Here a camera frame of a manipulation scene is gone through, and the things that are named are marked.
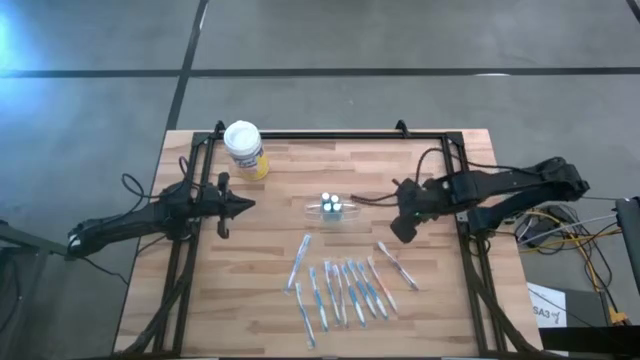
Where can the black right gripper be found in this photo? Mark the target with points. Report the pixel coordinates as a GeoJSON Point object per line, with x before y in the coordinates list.
{"type": "Point", "coordinates": [420, 200]}

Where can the yellow Lysol wipes canister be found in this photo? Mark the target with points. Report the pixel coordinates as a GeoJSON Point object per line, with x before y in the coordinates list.
{"type": "Point", "coordinates": [242, 142]}

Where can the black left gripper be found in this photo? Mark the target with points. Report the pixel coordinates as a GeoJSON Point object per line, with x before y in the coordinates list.
{"type": "Point", "coordinates": [215, 202]}

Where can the black side table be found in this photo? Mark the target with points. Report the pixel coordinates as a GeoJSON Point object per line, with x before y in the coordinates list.
{"type": "Point", "coordinates": [25, 237]}

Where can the clear acrylic organizer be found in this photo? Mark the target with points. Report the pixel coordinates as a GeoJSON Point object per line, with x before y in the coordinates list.
{"type": "Point", "coordinates": [312, 211]}

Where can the orange white toothbrush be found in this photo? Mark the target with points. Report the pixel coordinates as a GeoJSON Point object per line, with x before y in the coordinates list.
{"type": "Point", "coordinates": [383, 285]}

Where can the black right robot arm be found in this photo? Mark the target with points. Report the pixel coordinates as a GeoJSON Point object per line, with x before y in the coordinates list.
{"type": "Point", "coordinates": [500, 185]}

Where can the maroon white toothbrush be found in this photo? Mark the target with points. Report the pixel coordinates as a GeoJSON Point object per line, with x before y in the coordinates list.
{"type": "Point", "coordinates": [398, 266]}

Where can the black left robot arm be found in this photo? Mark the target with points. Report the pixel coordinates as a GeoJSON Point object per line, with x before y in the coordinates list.
{"type": "Point", "coordinates": [130, 220]}

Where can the white paper sign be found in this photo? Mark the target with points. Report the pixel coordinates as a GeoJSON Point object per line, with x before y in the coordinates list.
{"type": "Point", "coordinates": [547, 305]}

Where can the black aluminium table frame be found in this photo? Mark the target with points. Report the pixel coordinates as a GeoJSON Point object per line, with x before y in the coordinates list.
{"type": "Point", "coordinates": [325, 135]}

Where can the wrapped white purple toothbrush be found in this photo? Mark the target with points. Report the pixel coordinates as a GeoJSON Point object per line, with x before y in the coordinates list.
{"type": "Point", "coordinates": [340, 296]}

